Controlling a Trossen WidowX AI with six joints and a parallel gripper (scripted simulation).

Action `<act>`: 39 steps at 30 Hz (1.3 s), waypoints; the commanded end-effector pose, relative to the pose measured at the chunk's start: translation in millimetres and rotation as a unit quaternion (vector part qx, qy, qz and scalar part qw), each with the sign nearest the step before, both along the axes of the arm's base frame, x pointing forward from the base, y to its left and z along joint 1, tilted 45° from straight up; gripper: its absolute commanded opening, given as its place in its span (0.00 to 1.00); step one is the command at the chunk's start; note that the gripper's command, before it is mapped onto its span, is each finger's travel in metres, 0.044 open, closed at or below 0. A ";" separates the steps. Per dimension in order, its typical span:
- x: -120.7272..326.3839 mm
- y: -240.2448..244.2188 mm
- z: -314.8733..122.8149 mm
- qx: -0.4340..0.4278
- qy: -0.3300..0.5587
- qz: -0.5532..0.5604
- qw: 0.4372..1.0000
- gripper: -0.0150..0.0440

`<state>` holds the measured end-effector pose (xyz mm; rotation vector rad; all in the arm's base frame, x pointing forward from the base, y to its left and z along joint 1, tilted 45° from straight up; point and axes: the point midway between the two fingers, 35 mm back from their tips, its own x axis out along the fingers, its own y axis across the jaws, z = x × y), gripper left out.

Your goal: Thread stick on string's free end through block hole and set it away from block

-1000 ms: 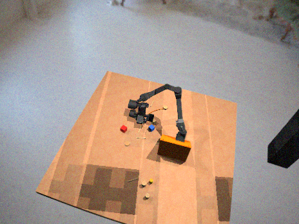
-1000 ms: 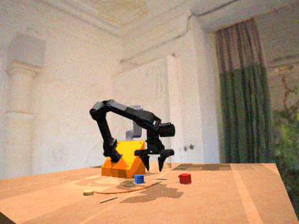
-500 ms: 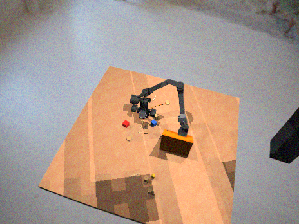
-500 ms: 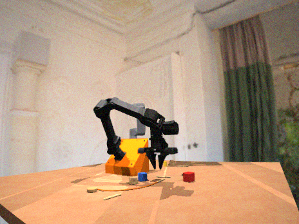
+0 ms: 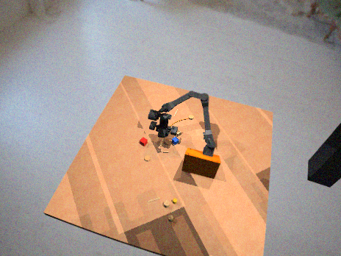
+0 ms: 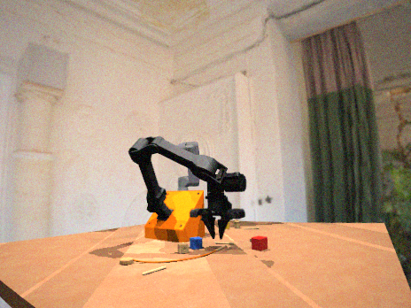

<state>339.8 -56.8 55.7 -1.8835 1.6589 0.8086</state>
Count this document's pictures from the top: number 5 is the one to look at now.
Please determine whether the blue block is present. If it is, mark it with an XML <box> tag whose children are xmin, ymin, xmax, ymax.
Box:
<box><xmin>171</xmin><ymin>137</ymin><xmax>179</xmax><ymax>145</ymax></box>

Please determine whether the small red cube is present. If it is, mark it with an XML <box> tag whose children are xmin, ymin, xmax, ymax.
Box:
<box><xmin>140</xmin><ymin>137</ymin><xmax>148</xmax><ymax>146</ymax></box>

